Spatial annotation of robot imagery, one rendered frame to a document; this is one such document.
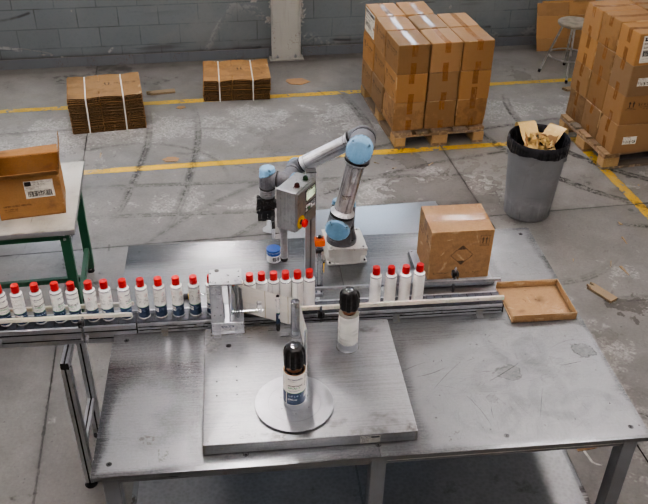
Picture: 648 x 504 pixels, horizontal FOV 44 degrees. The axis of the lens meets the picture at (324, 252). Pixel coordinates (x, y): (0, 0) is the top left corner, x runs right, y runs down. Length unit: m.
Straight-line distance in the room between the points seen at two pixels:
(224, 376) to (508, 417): 1.13
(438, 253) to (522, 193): 2.25
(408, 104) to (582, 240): 1.89
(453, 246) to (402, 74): 3.12
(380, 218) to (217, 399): 1.61
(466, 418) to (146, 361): 1.34
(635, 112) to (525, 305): 3.32
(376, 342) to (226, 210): 2.82
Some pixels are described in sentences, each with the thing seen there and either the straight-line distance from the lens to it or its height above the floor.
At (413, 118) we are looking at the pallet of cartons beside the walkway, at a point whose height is 0.25.
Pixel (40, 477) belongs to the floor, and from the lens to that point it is 4.28.
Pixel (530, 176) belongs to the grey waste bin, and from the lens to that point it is 5.90.
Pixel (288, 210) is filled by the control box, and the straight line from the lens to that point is 3.34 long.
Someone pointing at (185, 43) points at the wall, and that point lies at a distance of 8.78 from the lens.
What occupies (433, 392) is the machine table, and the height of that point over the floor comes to 0.83.
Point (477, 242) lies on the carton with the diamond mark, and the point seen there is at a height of 1.05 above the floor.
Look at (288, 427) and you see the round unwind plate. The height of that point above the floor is 0.89.
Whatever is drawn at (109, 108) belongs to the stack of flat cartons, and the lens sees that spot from 7.31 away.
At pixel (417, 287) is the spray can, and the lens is 3.62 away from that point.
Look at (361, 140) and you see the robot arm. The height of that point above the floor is 1.56.
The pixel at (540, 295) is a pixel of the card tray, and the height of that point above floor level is 0.83.
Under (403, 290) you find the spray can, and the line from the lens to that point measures 3.61.
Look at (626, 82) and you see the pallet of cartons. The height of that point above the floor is 0.75.
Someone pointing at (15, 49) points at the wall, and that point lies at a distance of 8.93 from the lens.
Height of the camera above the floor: 3.12
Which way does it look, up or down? 34 degrees down
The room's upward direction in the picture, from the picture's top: 1 degrees clockwise
